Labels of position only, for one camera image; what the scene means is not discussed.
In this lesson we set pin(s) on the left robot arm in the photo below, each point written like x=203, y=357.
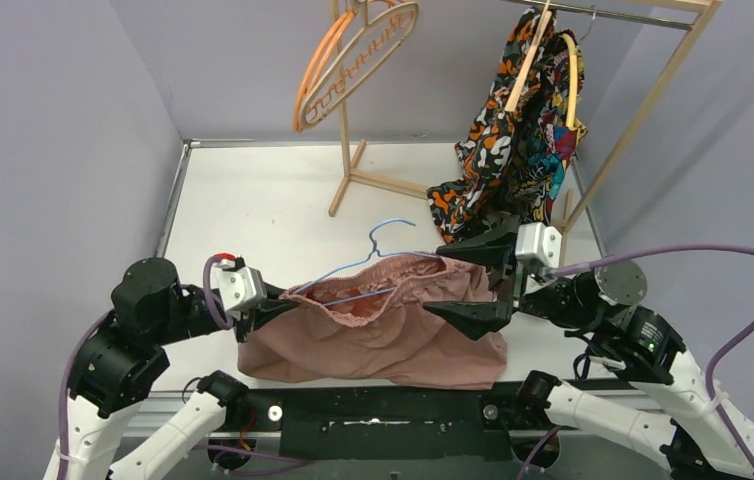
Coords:
x=113, y=367

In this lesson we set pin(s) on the blue wire hanger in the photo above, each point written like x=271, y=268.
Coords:
x=375, y=252

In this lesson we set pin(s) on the orange camouflage shorts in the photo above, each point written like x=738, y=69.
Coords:
x=458, y=207

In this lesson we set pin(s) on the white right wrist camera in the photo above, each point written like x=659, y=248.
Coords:
x=538, y=242

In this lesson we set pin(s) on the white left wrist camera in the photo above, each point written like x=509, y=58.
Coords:
x=240, y=287

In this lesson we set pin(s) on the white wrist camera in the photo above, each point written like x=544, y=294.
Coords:
x=538, y=242
x=240, y=287

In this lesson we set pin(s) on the beige notched wooden hanger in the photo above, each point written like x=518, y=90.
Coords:
x=357, y=63

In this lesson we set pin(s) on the colourful comic print shorts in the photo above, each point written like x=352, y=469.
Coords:
x=544, y=148

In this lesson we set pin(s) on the curved wooden hanger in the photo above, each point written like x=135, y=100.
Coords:
x=572, y=99

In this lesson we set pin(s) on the straight wooden hanger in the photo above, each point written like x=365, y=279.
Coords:
x=515, y=94

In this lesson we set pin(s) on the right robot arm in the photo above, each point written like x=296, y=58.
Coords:
x=697, y=432

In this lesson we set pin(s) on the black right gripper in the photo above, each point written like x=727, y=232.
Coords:
x=472, y=316

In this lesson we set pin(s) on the orange plastic hanger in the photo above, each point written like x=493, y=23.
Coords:
x=314, y=69

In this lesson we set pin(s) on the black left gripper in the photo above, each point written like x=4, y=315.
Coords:
x=242, y=322

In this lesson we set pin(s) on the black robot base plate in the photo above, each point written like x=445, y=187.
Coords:
x=385, y=423

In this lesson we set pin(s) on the pink shorts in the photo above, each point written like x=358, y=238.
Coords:
x=372, y=325

